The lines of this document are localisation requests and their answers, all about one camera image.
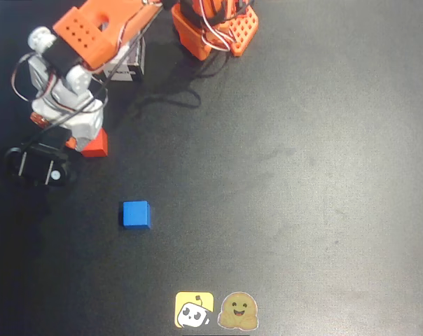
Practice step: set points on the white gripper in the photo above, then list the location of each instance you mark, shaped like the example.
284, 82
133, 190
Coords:
86, 134

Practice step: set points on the red cube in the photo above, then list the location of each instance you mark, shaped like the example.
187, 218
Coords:
97, 145

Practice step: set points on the orange and white robot arm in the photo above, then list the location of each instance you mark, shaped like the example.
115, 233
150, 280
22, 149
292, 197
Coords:
89, 31

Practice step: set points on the blue cube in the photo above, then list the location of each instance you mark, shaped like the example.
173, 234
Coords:
136, 214

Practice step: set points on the white cardboard box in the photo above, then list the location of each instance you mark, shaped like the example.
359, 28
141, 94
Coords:
122, 71

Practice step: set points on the yellow robot sticker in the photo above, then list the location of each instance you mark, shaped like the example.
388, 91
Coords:
194, 309

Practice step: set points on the hugging face sticker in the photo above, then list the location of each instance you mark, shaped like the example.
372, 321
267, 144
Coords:
237, 311

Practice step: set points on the black table mat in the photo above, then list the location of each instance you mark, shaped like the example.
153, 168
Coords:
337, 175

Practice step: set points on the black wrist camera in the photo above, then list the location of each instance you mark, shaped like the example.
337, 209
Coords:
33, 164

